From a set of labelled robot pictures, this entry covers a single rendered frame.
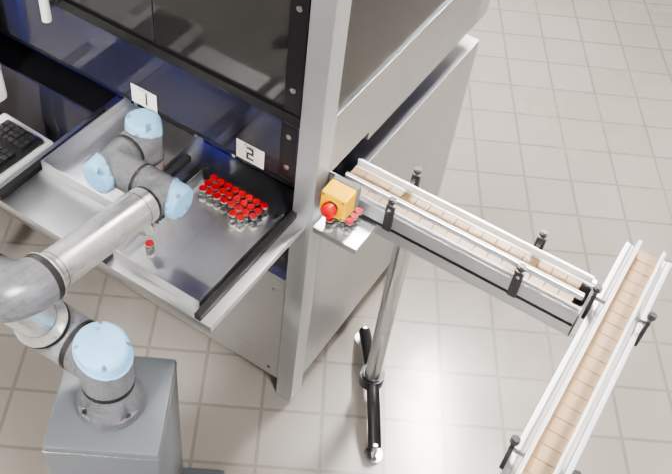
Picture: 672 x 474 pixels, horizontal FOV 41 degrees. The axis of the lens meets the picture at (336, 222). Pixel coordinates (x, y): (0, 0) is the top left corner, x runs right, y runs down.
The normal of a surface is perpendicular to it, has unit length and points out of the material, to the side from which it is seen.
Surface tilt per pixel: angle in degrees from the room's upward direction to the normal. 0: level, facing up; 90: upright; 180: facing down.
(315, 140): 90
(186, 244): 0
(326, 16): 90
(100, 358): 7
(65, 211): 0
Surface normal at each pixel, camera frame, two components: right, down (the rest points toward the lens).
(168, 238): 0.10, -0.66
